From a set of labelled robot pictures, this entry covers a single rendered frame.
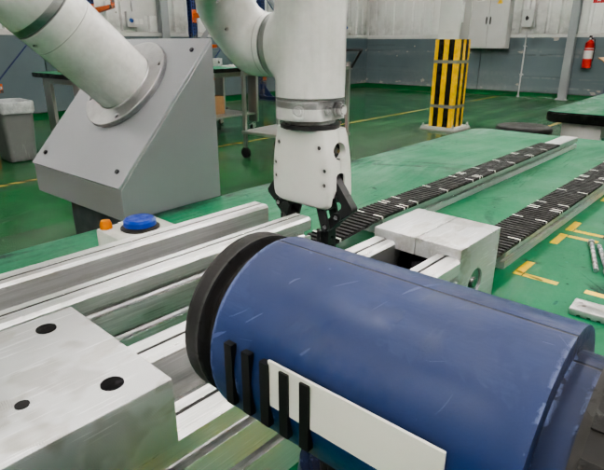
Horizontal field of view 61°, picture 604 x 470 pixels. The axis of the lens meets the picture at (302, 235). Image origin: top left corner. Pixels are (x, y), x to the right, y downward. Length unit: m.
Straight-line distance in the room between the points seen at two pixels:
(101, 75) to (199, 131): 0.18
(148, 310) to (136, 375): 0.22
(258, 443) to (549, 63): 11.67
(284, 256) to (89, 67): 0.84
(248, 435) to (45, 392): 0.12
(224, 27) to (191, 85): 0.31
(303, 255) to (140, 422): 0.14
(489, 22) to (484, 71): 1.01
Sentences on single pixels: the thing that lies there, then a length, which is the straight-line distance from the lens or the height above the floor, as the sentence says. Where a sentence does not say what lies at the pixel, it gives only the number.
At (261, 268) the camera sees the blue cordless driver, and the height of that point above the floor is 1.00.
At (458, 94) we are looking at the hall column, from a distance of 7.04.
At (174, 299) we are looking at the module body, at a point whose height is 0.83.
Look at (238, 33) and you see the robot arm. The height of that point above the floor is 1.07.
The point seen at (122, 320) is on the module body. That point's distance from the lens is 0.48.
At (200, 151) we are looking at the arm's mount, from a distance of 0.97.
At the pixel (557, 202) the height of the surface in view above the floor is 0.81.
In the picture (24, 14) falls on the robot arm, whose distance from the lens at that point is 0.93.
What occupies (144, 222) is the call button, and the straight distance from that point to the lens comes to 0.66.
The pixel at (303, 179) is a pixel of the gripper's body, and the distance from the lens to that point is 0.65.
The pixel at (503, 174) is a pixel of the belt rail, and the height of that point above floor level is 0.79.
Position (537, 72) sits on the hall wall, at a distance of 11.97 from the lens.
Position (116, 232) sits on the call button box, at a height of 0.84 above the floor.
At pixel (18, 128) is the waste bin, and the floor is 0.32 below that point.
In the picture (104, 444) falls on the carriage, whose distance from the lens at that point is 0.26.
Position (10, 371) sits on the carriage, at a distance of 0.30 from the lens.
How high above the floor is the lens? 1.06
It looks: 20 degrees down
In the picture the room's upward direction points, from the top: straight up
